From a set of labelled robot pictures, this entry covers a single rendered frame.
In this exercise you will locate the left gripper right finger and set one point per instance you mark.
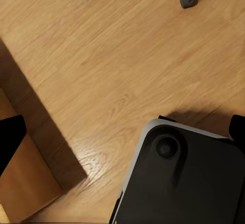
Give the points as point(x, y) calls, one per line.
point(237, 131)

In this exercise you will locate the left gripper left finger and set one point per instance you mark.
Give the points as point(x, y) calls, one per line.
point(12, 133)

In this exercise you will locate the bed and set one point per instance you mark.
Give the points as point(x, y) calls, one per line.
point(27, 184)

